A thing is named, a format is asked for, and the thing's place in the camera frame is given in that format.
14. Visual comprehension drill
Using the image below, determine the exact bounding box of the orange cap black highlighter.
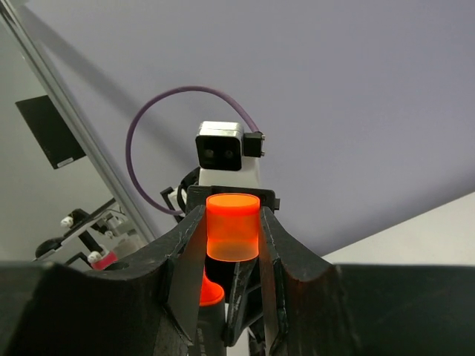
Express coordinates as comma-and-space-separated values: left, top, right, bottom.
189, 193, 261, 355

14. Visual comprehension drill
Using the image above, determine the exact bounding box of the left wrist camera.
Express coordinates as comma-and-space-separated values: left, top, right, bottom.
195, 121, 264, 188

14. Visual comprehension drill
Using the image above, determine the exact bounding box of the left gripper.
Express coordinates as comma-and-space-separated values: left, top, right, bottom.
159, 166, 281, 356

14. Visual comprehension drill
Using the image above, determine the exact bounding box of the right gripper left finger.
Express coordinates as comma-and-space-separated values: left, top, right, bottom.
1, 206, 206, 355

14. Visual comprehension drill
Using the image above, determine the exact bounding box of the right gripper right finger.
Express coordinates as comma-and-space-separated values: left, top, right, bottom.
259, 208, 474, 355

